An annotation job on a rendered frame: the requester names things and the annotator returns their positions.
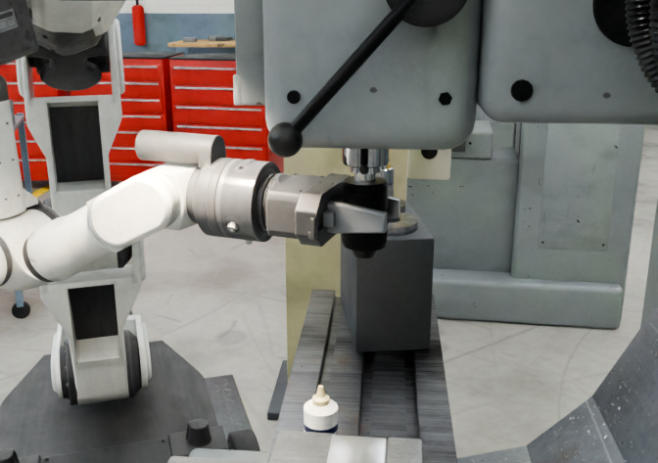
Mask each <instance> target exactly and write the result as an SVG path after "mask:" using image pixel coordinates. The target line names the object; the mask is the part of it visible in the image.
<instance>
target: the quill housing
mask: <svg viewBox="0 0 658 463"><path fill-rule="evenodd" d="M482 4H483V0H467V2H466V4H465V5H464V7H463V8H462V9H461V11H460V12H459V13H458V14H457V15H456V16H455V17H454V18H452V19H451V20H450V21H448V22H446V23H443V24H440V25H436V26H431V27H420V26H415V25H412V24H409V23H406V22H404V21H401V22H400V24H399V25H398V26H397V27H396V28H395V29H394V30H393V31H392V33H391V34H390V35H389V36H388V37H387V38H386V39H385V40H384V41H383V43H382V44H381V45H380V46H379V47H378V48H377V49H376V50H375V51H374V53H373V54H372V55H371V56H370V57H369V58H368V59H367V60H366V61H365V62H364V64H363V65H362V66H361V67H360V68H359V69H358V70H357V71H356V72H355V74H354V75H353V76H352V77H351V78H350V79H349V80H348V81H347V83H346V84H345V85H344V86H343V87H342V88H341V89H340V90H339V91H338V93H337V94H336V95H335V96H334V97H333V98H332V99H331V100H330V101H329V103H328V104H327V105H326V106H325V107H324V108H323V109H322V110H321V111H320V113H319V114H318V115H317V116H316V117H315V118H314V119H313V120H312V121H311V123H310V124H309V125H308V126H307V127H306V128H305V129H304V130H303V132H302V135H303V144H302V148H342V149H404V150H447V149H453V148H455V147H457V146H459V145H461V144H463V143H464V142H465V141H466V140H467V139H468V138H469V136H470V135H471V133H472V131H473V129H474V125H475V120H476V108H477V90H478V72H479V56H480V38H481V20H482ZM262 11H263V52H264V91H265V119H266V124H267V128H268V130H269V131H270V129H271V128H272V127H273V126H274V125H275V124H277V123H280V122H290V123H291V122H292V121H293V120H294V119H295V117H296V116H297V115H298V114H299V113H300V112H301V111H302V110H303V108H304V107H305V106H306V105H307V104H308V103H309V102H310V100H311V99H312V98H313V97H314V96H315V95H316V94H317V93H318V92H319V90H320V89H321V88H322V87H323V86H324V85H325V84H326V83H327V81H328V80H329V79H330V78H331V77H332V76H333V75H334V74H335V72H336V71H337V70H338V69H339V68H340V67H341V66H342V65H343V63H344V62H345V61H346V60H347V59H348V58H349V57H350V56H351V54H352V53H353V52H354V51H355V50H356V49H357V48H358V47H359V45H360V44H361V43H362V42H363V41H364V40H365V39H366V38H367V36H368V35H369V34H370V33H371V32H372V31H373V30H374V29H375V27H376V26H377V25H378V24H379V23H380V22H381V21H382V20H383V18H385V17H386V16H387V15H388V14H389V13H390V12H391V8H390V7H389V5H388V3H387V1H386V0H262Z"/></svg>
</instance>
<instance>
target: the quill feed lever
mask: <svg viewBox="0 0 658 463"><path fill-rule="evenodd" d="M386 1H387V3H388V5H389V7H390V8H391V12H390V13H389V14H388V15H387V16H386V17H385V18H383V20H382V21H381V22H380V23H379V24H378V25H377V26H376V27H375V29H374V30H373V31H372V32H371V33H370V34H369V35H368V36H367V38H366V39H365V40H364V41H363V42H362V43H361V44H360V45H359V47H358V48H357V49H356V50H355V51H354V52H353V53H352V54H351V56H350V57H349V58H348V59H347V60H346V61H345V62H344V63H343V65H342V66H341V67H340V68H339V69H338V70H337V71H336V72H335V74H334V75H333V76H332V77H331V78H330V79H329V80H328V81H327V83H326V84H325V85H324V86H323V87H322V88H321V89H320V90H319V92H318V93H317V94H316V95H315V96H314V97H313V98H312V99H311V100H310V102H309V103H308V104H307V105H306V106H305V107H304V108H303V110H302V111H301V112H300V113H299V114H298V115H297V116H296V117H295V119H294V120H293V121H292V122H291V123H290V122H280V123H277V124H275V125H274V126H273V127H272V128H271V129H270V131H269V133H268V137H267V143H268V146H269V148H270V150H271V151H272V152H273V153H274V154H275V155H276V156H278V157H282V158H289V157H291V156H293V155H295V154H296V153H297V152H298V151H299V150H300V149H301V147H302V144H303V135H302V132H303V130H304V129H305V128H306V127H307V126H308V125H309V124H310V123H311V121H312V120H313V119H314V118H315V117H316V116H317V115H318V114H319V113H320V111H321V110H322V109H323V108H324V107H325V106H326V105H327V104H328V103H329V101H330V100H331V99H332V98H333V97H334V96H335V95H336V94H337V93H338V91H339V90H340V89H341V88H342V87H343V86H344V85H345V84H346V83H347V81H348V80H349V79H350V78H351V77H352V76H353V75H354V74H355V72H356V71H357V70H358V69H359V68H360V67H361V66H362V65H363V64H364V62H365V61H366V60H367V59H368V58H369V57H370V56H371V55H372V54H373V53H374V51H375V50H376V49H377V48H378V47H379V46H380V45H381V44H382V43H383V41H384V40H385V39H386V38H387V37H388V36H389V35H390V34H391V33H392V31H393V30H394V29H395V28H396V27H397V26H398V25H399V24H400V22H401V21H404V22H406V23H409V24H412V25H415V26H420V27H431V26H436V25H440V24H443V23H446V22H448V21H450V20H451V19H452V18H454V17H455V16H456V15H457V14H458V13H459V12H460V11H461V9H462V8H463V7H464V5H465V4H466V2H467V0H386Z"/></svg>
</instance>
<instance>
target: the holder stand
mask: <svg viewBox="0 0 658 463"><path fill-rule="evenodd" d="M434 247H435V239H434V237H433V236H432V235H431V233H430V232H429V230H428V229H427V228H426V226H425V225H424V224H423V222H422V221H421V219H420V218H419V217H418V215H417V214H416V213H415V211H414V210H413V209H412V207H411V206H410V204H409V203H408V202H407V201H404V200H402V199H400V216H399V218H388V225H387V246H386V247H385V248H383V249H381V250H378V251H377V253H376V255H375V256H373V257H371V258H358V257H355V256H354V255H353V252H352V250H350V249H347V248H345V247H344V246H343V244H342V234H341V301H342V305H343V308H344V312H345V314H346V318H347V322H348V325H349V329H350V332H351V336H352V342H353V346H354V349H355V351H356V352H366V351H388V350H411V349H428V348H430V338H431V315H432V292H433V269H434Z"/></svg>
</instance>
